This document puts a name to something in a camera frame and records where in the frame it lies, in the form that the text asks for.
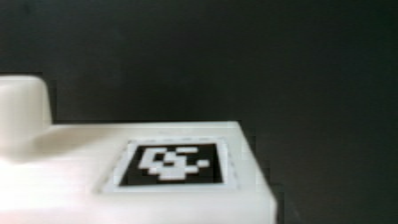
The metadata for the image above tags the white drawer tray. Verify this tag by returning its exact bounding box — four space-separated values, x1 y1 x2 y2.
0 75 278 224

